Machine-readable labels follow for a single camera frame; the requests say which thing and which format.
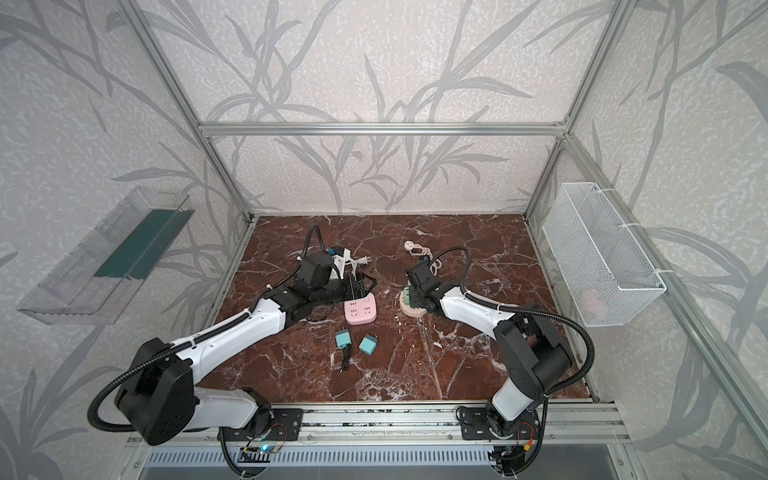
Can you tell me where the teal charger cube with cable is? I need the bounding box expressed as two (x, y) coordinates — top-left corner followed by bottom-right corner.
(335, 329), (352, 372)

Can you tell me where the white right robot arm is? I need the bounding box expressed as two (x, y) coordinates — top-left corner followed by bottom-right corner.
(406, 259), (574, 424)

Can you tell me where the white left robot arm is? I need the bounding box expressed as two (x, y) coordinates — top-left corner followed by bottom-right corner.
(112, 251), (377, 445)

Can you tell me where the beige round power strip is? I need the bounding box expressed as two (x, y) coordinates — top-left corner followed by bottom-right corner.
(398, 290), (427, 318)

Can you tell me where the pink square power strip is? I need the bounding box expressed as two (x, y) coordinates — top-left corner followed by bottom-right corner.
(343, 293), (377, 326)

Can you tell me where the pink object in basket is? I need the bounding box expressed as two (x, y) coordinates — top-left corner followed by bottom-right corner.
(580, 289), (607, 318)

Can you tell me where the white two-pin plug cable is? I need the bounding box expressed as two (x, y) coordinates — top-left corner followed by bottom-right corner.
(333, 245), (372, 283)

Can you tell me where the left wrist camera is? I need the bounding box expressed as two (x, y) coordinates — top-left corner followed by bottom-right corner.
(328, 246), (351, 279)

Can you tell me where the beige three-pin plug cable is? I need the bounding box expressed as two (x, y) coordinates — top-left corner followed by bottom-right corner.
(403, 239), (445, 277)

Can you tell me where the black corrugated left cable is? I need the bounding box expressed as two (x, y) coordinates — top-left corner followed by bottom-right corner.
(86, 224), (328, 433)

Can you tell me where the black corrugated cable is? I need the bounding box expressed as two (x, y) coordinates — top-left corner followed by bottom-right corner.
(428, 245), (596, 397)
(86, 224), (328, 433)

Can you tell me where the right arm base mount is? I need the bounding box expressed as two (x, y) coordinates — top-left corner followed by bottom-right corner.
(454, 403), (540, 443)

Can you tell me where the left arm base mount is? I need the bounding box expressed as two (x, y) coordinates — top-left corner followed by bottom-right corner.
(228, 389), (304, 441)

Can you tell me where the black corrugated right cable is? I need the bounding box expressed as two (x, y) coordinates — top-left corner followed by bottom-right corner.
(428, 245), (596, 397)

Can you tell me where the white wire mesh basket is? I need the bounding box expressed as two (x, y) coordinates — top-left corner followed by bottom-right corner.
(543, 182), (667, 327)

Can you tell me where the aluminium cage frame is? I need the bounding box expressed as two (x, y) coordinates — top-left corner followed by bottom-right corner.
(117, 1), (767, 449)

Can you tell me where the clear plastic wall bin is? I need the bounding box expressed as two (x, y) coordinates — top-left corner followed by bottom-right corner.
(17, 187), (195, 325)

